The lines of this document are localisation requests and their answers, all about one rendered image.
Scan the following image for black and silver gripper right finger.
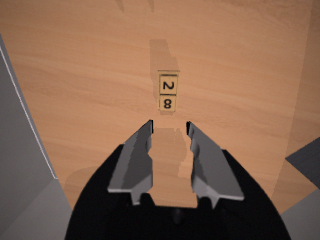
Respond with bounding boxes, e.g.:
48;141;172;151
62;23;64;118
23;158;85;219
186;121;291;240

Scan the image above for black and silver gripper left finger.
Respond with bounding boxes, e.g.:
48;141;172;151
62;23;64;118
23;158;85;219
64;119;153;240

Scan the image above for tan wooden tray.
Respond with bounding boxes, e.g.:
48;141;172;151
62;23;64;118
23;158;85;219
157;70;181;110

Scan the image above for tan wooden number cube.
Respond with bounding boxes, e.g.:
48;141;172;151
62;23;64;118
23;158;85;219
160;74;178;94
159;94;176;111

